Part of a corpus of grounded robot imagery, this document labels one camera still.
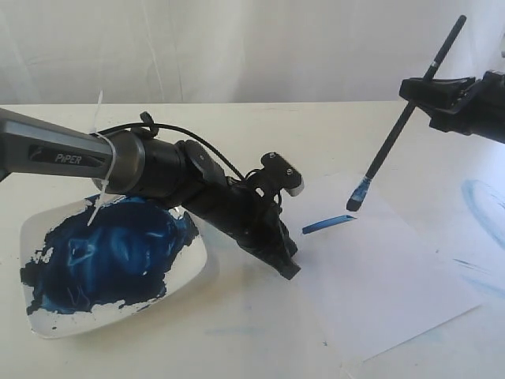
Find white paper sheet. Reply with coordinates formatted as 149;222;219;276
282;174;479;361

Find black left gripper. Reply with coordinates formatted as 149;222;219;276
173;140;301;280

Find white plate with blue paint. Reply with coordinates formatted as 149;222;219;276
20;196;208;339

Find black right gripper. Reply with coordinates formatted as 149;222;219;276
399;70;504;143

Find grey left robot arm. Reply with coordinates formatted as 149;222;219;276
1;109;303;263

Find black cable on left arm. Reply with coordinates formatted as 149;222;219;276
94;112;289;257

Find black paintbrush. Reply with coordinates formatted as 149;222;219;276
346;15;467;212

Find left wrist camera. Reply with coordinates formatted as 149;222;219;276
260;152;305;197

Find white zip tie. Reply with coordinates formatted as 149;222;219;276
86;90;118;227

